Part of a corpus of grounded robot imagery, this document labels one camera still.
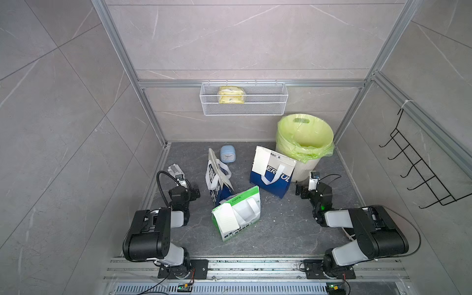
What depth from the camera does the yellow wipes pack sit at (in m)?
0.87

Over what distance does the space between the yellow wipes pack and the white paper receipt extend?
1.63 ft

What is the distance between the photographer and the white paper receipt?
649mm
